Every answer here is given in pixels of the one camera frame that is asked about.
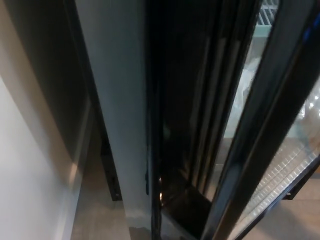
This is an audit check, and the black framed glass refrigerator door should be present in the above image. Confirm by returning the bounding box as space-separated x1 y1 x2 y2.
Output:
199 0 320 240

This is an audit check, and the black Motak display refrigerator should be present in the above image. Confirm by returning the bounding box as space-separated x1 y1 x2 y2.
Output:
12 0 278 240

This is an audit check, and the large white plastic bag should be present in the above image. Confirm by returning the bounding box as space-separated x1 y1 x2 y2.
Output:
236 66 257 116

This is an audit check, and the white wire refrigerator shelf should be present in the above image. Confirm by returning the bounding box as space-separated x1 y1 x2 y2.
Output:
256 0 279 29

